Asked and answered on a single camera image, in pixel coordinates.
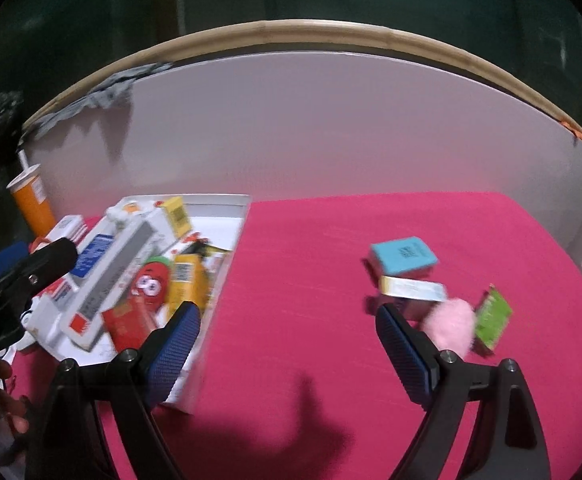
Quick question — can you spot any white yellow striped box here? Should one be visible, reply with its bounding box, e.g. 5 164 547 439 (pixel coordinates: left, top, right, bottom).
378 276 448 322

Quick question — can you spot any red strawberry cartoon packet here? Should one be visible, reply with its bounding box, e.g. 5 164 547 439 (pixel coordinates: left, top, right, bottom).
130 255 174 313

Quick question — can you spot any teal small box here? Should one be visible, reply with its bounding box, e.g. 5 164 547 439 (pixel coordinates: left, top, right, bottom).
368 236 438 278

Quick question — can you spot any small white orange box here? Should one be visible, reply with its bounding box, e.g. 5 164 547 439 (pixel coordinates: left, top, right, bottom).
106 199 147 223

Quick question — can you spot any white backdrop board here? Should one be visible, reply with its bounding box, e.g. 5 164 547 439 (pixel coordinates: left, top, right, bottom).
18 50 582 281

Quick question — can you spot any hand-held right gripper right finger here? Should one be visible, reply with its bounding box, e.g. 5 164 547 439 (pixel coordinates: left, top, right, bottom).
375 304 552 480

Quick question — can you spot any red tablecloth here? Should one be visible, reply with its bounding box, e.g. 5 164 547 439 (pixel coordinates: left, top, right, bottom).
86 191 582 480

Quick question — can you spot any green small box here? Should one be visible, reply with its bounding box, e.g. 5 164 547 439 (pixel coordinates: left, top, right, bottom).
472 284 513 353

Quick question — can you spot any yellow white medicine box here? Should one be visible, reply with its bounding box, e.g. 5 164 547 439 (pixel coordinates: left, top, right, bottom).
144 196 194 238

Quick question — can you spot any white cardboard tray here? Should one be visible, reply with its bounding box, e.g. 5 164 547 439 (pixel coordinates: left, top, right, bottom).
18 194 252 415

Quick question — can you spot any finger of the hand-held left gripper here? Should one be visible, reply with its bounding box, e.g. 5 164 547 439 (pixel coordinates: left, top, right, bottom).
0 237 78 306

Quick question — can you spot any white blue label box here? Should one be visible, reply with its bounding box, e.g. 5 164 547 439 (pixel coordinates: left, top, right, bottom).
68 232 117 278

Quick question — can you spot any pink fluffy pompom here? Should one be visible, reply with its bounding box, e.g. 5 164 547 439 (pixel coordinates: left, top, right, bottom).
421 297 476 356

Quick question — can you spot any grey cloth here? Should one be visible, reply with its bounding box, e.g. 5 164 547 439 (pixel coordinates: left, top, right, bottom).
21 61 174 136

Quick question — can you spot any yellow carton box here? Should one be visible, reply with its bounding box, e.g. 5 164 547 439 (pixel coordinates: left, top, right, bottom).
166 254 209 318

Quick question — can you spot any orange drink cup with straw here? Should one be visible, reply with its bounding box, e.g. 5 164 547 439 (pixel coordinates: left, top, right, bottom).
7 149 57 236

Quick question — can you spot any long white grey box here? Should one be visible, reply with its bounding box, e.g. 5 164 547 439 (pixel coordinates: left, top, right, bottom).
60 217 169 351

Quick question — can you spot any white red label box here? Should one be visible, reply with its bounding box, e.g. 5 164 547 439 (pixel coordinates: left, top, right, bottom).
34 280 79 311

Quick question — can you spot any bamboo rail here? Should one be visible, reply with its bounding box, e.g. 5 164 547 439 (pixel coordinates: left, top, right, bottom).
21 19 582 161

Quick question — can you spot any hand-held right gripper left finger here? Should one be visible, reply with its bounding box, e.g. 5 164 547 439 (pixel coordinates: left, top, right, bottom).
24 301 203 480

